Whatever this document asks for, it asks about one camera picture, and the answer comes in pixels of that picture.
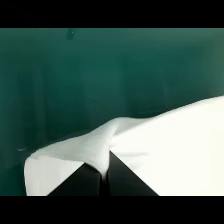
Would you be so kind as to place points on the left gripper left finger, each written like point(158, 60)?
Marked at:
point(83, 183)

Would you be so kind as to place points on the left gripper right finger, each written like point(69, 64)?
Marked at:
point(126, 180)

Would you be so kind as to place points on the white garment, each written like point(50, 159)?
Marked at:
point(173, 146)

